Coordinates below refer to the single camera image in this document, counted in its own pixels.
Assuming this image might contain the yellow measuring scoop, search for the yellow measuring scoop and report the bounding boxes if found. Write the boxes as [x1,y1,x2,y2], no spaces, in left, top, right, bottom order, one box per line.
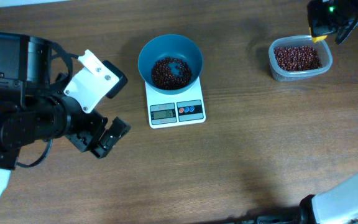
[309,28,327,43]

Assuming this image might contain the teal plastic bowl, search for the teal plastic bowl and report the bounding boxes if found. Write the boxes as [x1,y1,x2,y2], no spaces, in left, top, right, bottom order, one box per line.
[137,34,204,95]

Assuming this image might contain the aluminium frame rail base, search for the aluminium frame rail base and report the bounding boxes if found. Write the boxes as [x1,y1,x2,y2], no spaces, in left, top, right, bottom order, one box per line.
[227,213,305,224]

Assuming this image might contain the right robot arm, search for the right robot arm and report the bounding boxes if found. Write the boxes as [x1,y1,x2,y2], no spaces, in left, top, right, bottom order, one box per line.
[302,0,358,223]

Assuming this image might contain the clear plastic container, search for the clear plastic container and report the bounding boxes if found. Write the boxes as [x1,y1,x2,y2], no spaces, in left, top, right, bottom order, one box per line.
[268,35,333,82]

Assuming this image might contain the left black cable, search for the left black cable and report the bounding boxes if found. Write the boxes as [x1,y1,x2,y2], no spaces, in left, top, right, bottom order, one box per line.
[16,138,54,169]

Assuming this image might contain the red beans in container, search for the red beans in container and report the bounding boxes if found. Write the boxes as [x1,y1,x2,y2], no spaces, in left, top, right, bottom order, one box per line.
[273,46,322,72]

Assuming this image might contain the white digital kitchen scale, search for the white digital kitchen scale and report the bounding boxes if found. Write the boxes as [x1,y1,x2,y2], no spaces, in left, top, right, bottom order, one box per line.
[145,78,206,129]

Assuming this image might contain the red beans in bowl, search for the red beans in bowl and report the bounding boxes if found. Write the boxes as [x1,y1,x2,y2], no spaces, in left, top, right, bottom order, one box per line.
[151,57,193,90]

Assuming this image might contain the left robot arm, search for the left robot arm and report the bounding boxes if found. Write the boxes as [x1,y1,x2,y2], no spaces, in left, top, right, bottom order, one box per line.
[0,32,131,197]

